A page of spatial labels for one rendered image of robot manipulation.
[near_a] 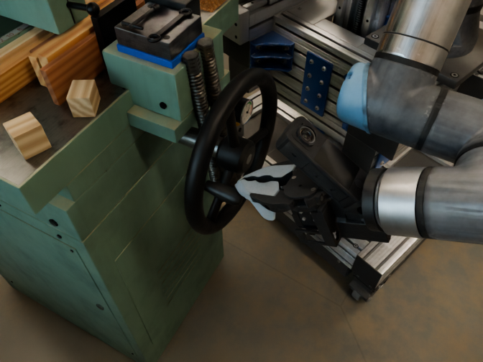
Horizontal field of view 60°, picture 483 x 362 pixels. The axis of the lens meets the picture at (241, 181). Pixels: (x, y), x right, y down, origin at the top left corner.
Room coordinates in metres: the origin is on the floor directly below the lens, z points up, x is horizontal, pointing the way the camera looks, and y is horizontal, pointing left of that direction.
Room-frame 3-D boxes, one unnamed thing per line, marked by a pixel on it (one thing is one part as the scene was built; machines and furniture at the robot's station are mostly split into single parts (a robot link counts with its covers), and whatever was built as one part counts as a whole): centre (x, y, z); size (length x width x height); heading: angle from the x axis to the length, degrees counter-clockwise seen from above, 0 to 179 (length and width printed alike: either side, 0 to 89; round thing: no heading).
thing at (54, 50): (0.61, 0.25, 0.94); 0.18 x 0.02 x 0.07; 152
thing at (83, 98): (0.50, 0.24, 0.92); 0.04 x 0.03 x 0.04; 2
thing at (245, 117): (0.78, 0.00, 0.65); 0.06 x 0.04 x 0.08; 152
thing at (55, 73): (0.61, 0.23, 0.93); 0.24 x 0.01 x 0.06; 152
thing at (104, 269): (0.70, 0.42, 0.35); 0.58 x 0.45 x 0.71; 62
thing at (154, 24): (0.60, 0.12, 0.99); 0.13 x 0.11 x 0.06; 152
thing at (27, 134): (0.42, 0.29, 0.92); 0.04 x 0.04 x 0.04; 41
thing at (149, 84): (0.59, 0.12, 0.91); 0.15 x 0.14 x 0.09; 152
